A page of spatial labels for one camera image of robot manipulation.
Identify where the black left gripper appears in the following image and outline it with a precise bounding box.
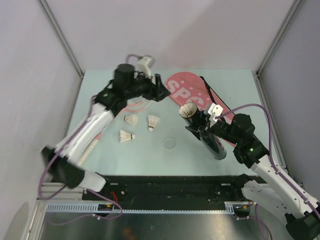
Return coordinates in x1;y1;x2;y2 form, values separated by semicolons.
124;69;170;102

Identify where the white feather shuttlecock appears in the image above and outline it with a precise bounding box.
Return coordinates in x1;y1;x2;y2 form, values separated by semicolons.
179;102;198;119
147;115;160;132
123;114;139;126
119;130;136;143

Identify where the black shuttlecock tube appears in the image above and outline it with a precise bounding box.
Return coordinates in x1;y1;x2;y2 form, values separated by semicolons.
179;102;227;160

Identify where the clear tube lid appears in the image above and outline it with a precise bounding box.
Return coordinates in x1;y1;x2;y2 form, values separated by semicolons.
163;137;177;150

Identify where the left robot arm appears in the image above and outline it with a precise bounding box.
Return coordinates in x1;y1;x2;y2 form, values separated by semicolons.
41;63;170;200

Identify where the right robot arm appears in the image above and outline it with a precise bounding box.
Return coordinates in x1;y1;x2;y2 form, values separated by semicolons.
181;111;320;240

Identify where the pink badminton racket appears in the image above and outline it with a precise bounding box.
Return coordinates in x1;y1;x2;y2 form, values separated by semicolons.
77;96;151;167

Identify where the pink racket bag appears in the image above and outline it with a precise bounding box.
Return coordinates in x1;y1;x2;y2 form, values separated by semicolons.
164;71;263;151

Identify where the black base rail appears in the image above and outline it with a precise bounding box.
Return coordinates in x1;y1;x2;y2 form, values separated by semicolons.
81;174;266;211

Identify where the white slotted cable duct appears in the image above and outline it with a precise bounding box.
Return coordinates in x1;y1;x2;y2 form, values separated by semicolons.
46;201;251;214

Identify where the left aluminium frame post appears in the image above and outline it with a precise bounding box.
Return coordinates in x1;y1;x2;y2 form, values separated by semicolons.
37;0;85;80

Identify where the aluminium frame post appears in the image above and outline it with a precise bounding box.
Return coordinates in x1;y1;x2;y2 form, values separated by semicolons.
37;0;85;80
255;0;306;78

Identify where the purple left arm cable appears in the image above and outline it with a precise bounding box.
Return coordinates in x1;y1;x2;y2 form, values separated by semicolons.
37;53;141;226

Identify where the right aluminium frame post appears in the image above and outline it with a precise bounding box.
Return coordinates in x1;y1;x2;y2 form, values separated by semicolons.
255;0;306;78

